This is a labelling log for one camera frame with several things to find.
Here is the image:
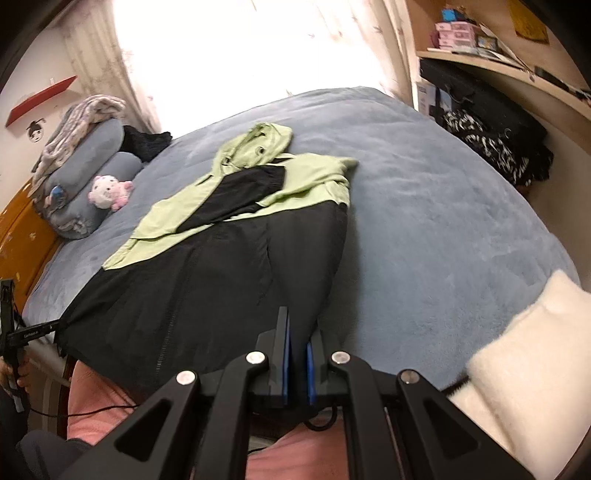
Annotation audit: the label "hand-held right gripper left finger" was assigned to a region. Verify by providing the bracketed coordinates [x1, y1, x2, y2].
[95, 307, 293, 480]

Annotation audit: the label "wooden headboard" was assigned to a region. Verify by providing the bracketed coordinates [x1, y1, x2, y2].
[0, 178, 63, 301]

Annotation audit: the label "blue-grey bed blanket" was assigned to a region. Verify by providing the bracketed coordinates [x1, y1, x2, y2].
[21, 85, 583, 393]

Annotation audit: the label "black cable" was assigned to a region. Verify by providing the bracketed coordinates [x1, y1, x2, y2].
[25, 401, 139, 422]
[302, 406, 338, 432]

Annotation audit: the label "folded blue-grey quilt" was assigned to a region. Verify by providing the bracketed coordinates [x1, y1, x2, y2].
[32, 121, 144, 240]

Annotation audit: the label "person's right forearm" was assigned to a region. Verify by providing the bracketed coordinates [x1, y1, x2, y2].
[448, 269, 589, 480]

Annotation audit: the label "green and black hooded jacket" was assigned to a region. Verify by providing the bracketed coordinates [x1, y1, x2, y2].
[54, 122, 360, 402]

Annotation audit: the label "dark grey cloth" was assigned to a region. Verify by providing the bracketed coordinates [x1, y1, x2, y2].
[14, 429, 93, 480]

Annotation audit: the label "black white patterned cloth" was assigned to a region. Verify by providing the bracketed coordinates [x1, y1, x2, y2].
[442, 110, 522, 183]

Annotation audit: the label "pink white cat plush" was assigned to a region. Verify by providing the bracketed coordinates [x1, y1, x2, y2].
[88, 174, 134, 212]

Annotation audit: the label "white purple patterned blanket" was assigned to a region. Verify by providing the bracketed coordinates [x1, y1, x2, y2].
[32, 95, 126, 185]

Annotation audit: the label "white cardboard box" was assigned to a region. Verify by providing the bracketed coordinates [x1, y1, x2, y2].
[414, 80, 451, 118]

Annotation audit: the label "person's left hand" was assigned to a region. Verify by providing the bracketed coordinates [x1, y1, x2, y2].
[0, 356, 32, 394]

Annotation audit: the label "stack of pink boxes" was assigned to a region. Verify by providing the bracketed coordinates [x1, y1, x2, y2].
[434, 21, 483, 51]

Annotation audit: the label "stack of papers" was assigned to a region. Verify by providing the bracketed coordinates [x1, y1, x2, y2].
[475, 25, 536, 70]

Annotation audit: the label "red wall shelf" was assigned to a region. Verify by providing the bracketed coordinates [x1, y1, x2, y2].
[6, 75, 77, 127]

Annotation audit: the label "black knit garment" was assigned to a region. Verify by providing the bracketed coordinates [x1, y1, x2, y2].
[121, 124, 172, 163]

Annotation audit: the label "wooden shelf unit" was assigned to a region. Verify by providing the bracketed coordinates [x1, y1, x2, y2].
[406, 0, 591, 123]

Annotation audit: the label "yellow paper sheet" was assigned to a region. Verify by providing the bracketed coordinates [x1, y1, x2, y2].
[508, 0, 550, 44]

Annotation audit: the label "person's pink pants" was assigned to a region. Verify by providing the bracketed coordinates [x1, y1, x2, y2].
[67, 360, 352, 480]

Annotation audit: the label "black bag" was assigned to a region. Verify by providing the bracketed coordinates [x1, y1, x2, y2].
[419, 59, 555, 185]

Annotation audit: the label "white patterned curtain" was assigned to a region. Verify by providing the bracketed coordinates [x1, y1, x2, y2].
[295, 0, 419, 104]
[60, 0, 162, 134]

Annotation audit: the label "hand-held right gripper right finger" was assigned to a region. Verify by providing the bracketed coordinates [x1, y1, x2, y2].
[305, 330, 536, 480]

